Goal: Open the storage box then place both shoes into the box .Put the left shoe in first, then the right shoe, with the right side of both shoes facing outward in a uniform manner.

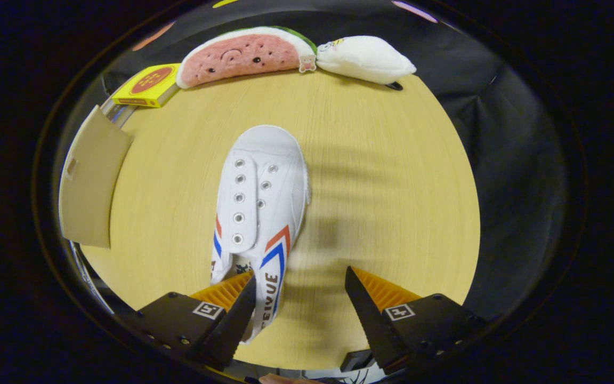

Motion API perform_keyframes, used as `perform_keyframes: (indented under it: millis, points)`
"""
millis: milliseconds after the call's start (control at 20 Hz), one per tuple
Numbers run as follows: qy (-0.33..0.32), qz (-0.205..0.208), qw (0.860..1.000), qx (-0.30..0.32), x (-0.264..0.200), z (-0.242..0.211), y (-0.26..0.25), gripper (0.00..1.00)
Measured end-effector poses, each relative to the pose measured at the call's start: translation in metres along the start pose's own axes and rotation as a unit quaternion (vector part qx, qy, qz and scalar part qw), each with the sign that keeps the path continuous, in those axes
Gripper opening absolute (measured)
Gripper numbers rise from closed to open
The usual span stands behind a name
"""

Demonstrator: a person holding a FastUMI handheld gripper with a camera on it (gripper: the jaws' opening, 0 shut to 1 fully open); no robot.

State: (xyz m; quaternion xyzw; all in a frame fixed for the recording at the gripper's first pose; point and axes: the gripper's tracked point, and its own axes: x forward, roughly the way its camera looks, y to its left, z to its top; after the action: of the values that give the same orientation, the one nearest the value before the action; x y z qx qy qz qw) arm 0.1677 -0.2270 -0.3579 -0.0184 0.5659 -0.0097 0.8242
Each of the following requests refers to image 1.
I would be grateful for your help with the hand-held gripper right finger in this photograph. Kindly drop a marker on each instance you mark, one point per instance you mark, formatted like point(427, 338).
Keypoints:
point(373, 320)

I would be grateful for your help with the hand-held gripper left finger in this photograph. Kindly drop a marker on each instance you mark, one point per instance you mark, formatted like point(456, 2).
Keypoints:
point(232, 325)

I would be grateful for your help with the white canvas shoe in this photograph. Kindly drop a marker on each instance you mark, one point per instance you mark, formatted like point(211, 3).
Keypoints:
point(264, 176)

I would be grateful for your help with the cream fabric storage box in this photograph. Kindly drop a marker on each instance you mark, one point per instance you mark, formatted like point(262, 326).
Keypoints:
point(91, 186)

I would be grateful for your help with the black backdrop cloth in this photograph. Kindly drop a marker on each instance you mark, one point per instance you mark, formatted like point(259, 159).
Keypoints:
point(509, 160)

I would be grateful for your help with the yellow book with red circle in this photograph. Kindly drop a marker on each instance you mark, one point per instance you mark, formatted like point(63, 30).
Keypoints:
point(147, 85)

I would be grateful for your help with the white plush toy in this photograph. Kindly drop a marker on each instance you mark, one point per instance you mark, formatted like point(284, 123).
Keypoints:
point(365, 58)

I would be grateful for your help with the watermelon slice plush toy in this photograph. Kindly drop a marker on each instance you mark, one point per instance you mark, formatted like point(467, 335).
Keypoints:
point(243, 56)

